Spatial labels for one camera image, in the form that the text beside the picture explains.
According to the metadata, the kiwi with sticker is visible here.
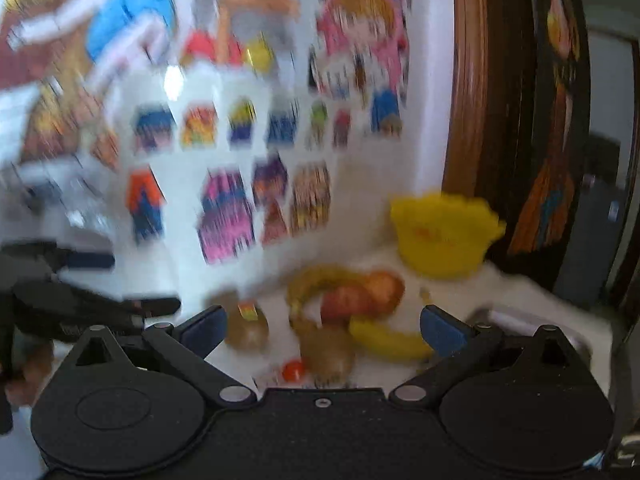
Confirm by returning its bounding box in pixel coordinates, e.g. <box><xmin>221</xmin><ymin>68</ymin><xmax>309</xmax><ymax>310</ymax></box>
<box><xmin>224</xmin><ymin>301</ymin><xmax>269</xmax><ymax>352</ymax></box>

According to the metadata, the yellow banana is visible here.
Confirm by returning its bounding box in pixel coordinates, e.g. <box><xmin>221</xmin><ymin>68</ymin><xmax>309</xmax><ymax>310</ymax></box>
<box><xmin>347</xmin><ymin>294</ymin><xmax>434</xmax><ymax>362</ymax></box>

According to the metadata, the cherry tomato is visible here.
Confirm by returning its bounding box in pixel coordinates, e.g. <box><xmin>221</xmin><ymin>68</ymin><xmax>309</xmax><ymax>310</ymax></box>
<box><xmin>281</xmin><ymin>360</ymin><xmax>306</xmax><ymax>384</ymax></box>

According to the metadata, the red apple front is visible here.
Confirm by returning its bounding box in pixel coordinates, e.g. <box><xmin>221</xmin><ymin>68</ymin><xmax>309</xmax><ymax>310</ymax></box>
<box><xmin>320</xmin><ymin>285</ymin><xmax>381</xmax><ymax>324</ymax></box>

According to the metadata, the red apple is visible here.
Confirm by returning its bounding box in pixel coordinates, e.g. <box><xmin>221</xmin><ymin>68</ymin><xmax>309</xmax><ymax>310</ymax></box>
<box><xmin>363</xmin><ymin>270</ymin><xmax>406</xmax><ymax>318</ymax></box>
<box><xmin>320</xmin><ymin>285</ymin><xmax>381</xmax><ymax>324</ymax></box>

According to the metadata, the brown kiwi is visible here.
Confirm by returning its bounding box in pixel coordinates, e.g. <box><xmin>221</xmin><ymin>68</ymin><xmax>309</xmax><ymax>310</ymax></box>
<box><xmin>298</xmin><ymin>326</ymin><xmax>356</xmax><ymax>386</ymax></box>

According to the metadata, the brown spotted banana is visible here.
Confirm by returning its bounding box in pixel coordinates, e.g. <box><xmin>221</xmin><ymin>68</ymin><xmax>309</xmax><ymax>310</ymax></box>
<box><xmin>285</xmin><ymin>264</ymin><xmax>366</xmax><ymax>335</ymax></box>

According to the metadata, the metal tray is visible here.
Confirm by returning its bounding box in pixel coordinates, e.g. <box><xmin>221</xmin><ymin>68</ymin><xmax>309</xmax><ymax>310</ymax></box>
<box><xmin>466</xmin><ymin>306</ymin><xmax>597</xmax><ymax>366</ymax></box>

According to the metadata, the yellow plastic bowl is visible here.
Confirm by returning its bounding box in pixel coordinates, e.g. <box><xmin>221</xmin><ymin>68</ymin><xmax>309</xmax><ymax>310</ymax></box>
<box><xmin>390</xmin><ymin>192</ymin><xmax>506</xmax><ymax>281</ymax></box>

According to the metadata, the grey washing machine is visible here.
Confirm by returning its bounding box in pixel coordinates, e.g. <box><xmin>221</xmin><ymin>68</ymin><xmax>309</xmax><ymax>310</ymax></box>
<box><xmin>553</xmin><ymin>133</ymin><xmax>628</xmax><ymax>308</ymax></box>

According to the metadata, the houses drawing paper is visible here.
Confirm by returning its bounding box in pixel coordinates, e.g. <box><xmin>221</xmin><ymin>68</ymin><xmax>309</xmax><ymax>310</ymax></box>
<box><xmin>113</xmin><ymin>67</ymin><xmax>340</xmax><ymax>299</ymax></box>

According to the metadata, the pink cartoon girl poster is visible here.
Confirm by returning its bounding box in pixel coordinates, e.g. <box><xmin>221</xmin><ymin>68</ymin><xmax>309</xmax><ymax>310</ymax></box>
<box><xmin>308</xmin><ymin>0</ymin><xmax>410</xmax><ymax>138</ymax></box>

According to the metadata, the dark door with lady painting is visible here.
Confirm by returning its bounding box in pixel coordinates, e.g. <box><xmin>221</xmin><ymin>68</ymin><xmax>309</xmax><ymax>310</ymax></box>
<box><xmin>495</xmin><ymin>0</ymin><xmax>590</xmax><ymax>287</ymax></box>

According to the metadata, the wooden door frame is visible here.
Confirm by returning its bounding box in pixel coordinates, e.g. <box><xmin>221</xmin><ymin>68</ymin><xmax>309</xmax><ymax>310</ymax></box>
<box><xmin>442</xmin><ymin>0</ymin><xmax>495</xmax><ymax>202</ymax></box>

